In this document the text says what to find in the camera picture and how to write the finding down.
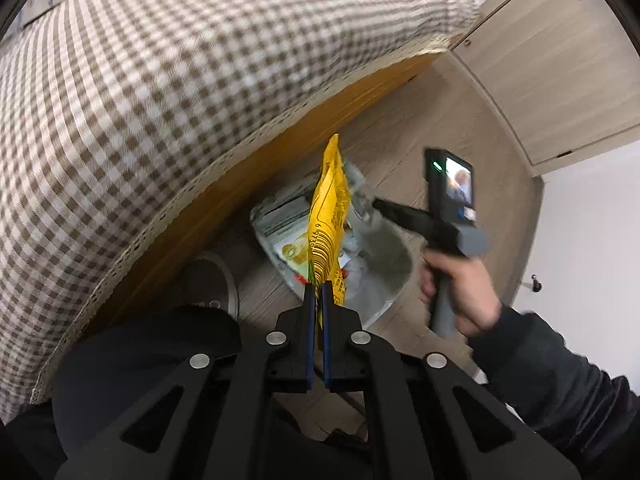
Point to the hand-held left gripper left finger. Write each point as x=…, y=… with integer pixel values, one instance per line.
x=311, y=335

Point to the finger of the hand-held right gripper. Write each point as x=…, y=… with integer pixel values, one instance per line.
x=387, y=207

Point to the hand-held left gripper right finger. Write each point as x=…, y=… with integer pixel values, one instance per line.
x=326, y=335

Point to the trash bin with plastic liner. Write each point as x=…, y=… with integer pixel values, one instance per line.
x=385, y=255

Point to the yellow snack packet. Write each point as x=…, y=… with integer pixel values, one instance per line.
x=327, y=210

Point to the clear plastic bag yellow print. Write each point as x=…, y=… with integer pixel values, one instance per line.
x=292, y=252

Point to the person's right forearm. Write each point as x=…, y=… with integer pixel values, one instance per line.
x=550, y=370

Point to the person's right hand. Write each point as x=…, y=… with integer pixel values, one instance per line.
x=475, y=295

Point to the black door stopper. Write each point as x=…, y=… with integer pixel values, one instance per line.
x=536, y=284

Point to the dark slipper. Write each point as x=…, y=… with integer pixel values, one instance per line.
x=210, y=280

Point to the person's left leg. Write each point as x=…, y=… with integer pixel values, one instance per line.
x=140, y=360

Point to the wood grain door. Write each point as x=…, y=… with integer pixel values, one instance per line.
x=560, y=70

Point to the brown checkered blanket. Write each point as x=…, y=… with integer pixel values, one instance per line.
x=175, y=85

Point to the wooden bed frame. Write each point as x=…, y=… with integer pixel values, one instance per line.
x=225, y=200

